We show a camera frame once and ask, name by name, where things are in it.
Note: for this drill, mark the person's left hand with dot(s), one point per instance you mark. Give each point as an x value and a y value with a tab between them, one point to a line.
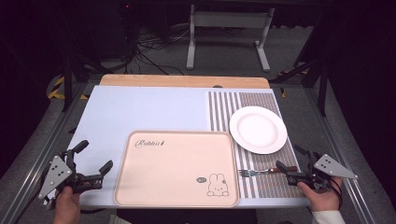
67	207

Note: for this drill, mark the striped grey placemat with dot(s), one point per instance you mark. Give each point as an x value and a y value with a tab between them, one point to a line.
222	109

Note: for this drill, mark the black stand leg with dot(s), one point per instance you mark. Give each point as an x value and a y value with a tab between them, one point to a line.
67	84

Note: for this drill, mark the pink tray with rabbit print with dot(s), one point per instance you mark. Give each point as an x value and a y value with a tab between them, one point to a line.
174	174

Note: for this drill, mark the yellow black hazard tape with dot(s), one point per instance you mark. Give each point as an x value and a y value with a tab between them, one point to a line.
56	90

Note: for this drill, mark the white round plate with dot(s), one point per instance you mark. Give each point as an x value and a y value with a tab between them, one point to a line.
257	130

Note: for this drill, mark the grey metal stand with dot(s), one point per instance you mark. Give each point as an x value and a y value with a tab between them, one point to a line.
230	20

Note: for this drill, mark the black tripod stand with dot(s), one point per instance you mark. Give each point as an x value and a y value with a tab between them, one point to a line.
314	71

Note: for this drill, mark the aluminium frame rail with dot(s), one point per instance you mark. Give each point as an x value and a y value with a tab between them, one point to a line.
28	161
345	155

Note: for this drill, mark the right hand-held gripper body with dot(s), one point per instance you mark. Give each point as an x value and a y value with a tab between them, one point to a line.
330	166

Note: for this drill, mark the person's right hand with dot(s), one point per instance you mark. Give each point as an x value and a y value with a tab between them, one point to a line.
325	199

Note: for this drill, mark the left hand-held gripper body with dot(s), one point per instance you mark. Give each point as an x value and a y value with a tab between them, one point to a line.
56	174

